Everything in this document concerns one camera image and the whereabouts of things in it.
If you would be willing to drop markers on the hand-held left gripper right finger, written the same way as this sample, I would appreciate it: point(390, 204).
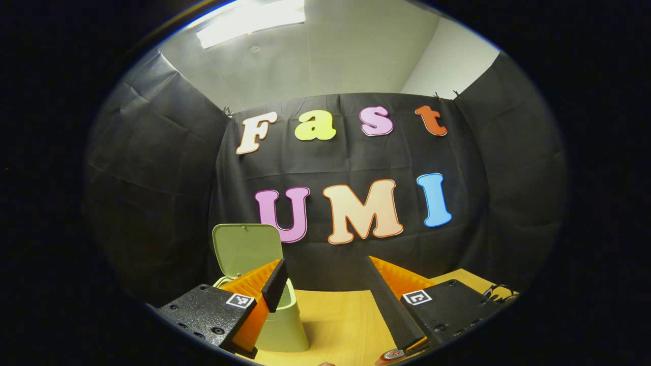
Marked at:
point(391, 315)

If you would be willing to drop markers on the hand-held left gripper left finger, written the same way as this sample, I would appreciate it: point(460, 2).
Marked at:
point(274, 284)

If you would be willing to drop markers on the red pop can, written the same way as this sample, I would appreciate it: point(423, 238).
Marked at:
point(391, 355)

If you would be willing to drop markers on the black backdrop cloth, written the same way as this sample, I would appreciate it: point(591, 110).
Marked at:
point(325, 162)

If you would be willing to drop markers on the wooden desktop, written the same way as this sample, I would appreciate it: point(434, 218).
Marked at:
point(335, 325)

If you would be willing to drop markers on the ceiling light panel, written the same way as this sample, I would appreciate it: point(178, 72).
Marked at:
point(249, 23)

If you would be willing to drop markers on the light green garbage bin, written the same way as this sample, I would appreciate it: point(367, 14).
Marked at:
point(246, 249)

